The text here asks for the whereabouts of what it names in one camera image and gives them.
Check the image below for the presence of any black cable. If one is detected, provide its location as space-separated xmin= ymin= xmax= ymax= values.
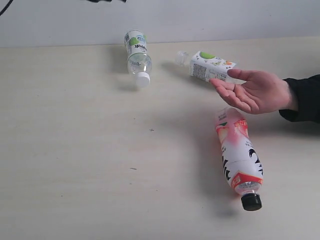
xmin=0 ymin=0 xmax=14 ymax=16

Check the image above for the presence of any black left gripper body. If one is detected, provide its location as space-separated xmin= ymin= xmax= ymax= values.
xmin=85 ymin=0 xmax=127 ymax=3

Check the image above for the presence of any person's open hand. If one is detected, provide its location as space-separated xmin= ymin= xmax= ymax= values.
xmin=210 ymin=69 xmax=299 ymax=115

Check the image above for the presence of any square fruit label bottle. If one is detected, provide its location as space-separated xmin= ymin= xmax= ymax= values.
xmin=175 ymin=51 xmax=237 ymax=83

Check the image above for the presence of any black sleeved forearm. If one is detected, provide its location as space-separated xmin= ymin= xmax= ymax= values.
xmin=279 ymin=74 xmax=320 ymax=124

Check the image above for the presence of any pink peach drink bottle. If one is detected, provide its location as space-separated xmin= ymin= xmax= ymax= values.
xmin=215 ymin=107 xmax=264 ymax=211

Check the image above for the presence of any green label clear bottle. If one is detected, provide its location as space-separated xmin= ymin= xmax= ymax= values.
xmin=124 ymin=29 xmax=152 ymax=88

